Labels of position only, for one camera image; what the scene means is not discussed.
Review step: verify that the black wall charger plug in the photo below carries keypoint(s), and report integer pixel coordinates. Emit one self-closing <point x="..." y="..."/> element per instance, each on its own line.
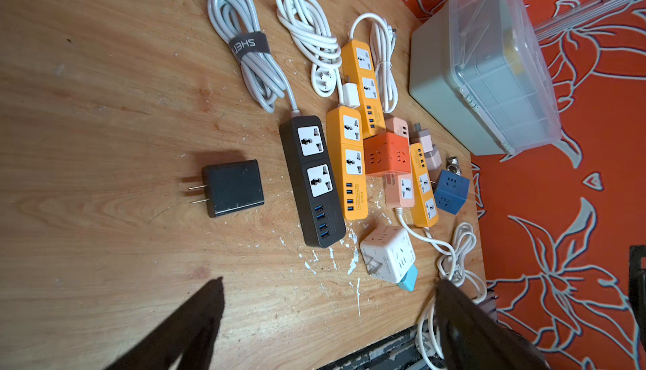
<point x="231" y="187"/>

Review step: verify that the small white usb charger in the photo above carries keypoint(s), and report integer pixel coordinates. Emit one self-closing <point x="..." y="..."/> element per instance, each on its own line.
<point x="348" y="95"/>

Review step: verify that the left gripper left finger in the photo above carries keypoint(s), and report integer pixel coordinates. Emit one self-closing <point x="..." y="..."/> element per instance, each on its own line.
<point x="187" y="337"/>

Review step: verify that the red cube plug adapter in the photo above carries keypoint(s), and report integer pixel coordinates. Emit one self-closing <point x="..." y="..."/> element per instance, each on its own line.
<point x="387" y="153"/>

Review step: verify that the white cube plug adapter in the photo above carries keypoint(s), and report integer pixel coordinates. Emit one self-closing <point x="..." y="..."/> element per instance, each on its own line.
<point x="388" y="253"/>

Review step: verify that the teal cube plug adapter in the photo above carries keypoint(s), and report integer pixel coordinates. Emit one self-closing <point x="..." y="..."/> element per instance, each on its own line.
<point x="408" y="282"/>

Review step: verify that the grey lidded plastic box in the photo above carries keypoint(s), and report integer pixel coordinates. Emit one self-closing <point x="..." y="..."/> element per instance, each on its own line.
<point x="477" y="68"/>

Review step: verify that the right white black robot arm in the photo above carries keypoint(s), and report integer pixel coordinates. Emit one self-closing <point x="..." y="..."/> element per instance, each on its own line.
<point x="637" y="287"/>

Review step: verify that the yellow strip with teal plug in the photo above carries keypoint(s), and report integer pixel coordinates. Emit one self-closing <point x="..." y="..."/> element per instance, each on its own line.
<point x="345" y="144"/>

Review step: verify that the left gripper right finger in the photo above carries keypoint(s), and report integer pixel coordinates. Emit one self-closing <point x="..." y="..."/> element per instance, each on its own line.
<point x="470" y="339"/>

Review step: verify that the small grey metal clip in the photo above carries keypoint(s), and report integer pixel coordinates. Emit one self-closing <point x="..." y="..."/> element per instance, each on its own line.
<point x="452" y="165"/>

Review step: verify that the yellow strip with pink plug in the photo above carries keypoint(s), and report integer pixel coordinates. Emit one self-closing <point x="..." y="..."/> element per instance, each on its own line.
<point x="424" y="212"/>

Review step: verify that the blue cube plug adapter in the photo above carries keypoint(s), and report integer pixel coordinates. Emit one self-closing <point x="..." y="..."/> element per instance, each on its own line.
<point x="451" y="192"/>

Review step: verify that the pink plug adapter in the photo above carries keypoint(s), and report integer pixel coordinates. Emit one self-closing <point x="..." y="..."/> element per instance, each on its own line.
<point x="429" y="149"/>

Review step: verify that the black power strip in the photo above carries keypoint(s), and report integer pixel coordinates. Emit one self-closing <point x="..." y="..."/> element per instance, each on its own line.
<point x="313" y="182"/>

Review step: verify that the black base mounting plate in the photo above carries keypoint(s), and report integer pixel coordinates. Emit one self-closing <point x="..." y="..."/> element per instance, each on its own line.
<point x="397" y="351"/>

